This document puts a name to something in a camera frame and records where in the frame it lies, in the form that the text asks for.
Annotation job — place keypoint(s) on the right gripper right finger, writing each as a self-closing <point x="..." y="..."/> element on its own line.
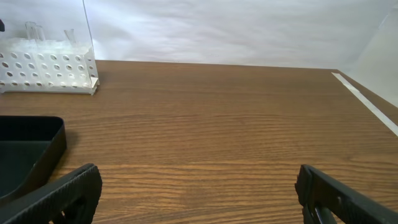
<point x="335" y="202"/>

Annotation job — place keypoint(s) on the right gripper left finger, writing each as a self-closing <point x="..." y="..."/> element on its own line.
<point x="62" y="199"/>

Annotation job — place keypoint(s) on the clear test tube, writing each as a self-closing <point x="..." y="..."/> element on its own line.
<point x="71" y="36"/>
<point x="40" y="33"/>
<point x="30" y="31"/>

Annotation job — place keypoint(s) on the black tray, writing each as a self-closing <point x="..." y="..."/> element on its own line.
<point x="28" y="155"/>

